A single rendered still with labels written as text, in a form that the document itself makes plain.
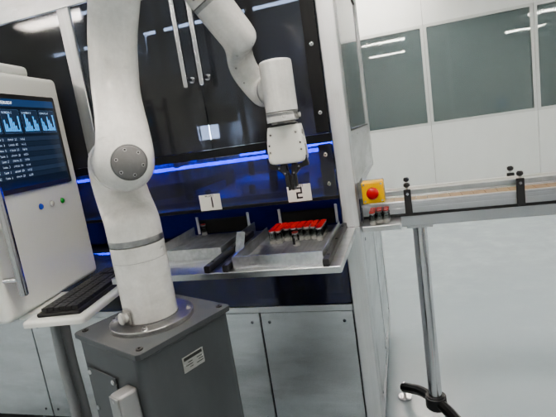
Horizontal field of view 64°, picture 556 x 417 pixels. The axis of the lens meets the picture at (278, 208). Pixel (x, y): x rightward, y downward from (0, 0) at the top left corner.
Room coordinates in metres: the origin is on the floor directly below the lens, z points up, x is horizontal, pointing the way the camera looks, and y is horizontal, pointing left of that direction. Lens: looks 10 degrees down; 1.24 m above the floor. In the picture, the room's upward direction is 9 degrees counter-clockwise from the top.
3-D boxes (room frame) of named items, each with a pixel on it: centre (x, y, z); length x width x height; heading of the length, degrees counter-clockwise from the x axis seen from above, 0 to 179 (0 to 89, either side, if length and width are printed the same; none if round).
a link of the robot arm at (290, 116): (1.17, -0.05, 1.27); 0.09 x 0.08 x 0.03; 73
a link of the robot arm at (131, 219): (1.01, 0.34, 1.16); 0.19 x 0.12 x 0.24; 28
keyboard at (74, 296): (1.45, 0.66, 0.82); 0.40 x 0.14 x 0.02; 171
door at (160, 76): (1.70, 0.43, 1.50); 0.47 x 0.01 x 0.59; 73
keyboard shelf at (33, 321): (1.45, 0.70, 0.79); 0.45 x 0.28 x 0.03; 171
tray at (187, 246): (1.54, 0.27, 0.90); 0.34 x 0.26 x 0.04; 163
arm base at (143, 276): (0.98, 0.33, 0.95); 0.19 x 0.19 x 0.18
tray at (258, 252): (1.33, -0.02, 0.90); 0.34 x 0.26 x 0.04; 163
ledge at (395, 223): (1.52, -0.36, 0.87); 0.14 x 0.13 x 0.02; 163
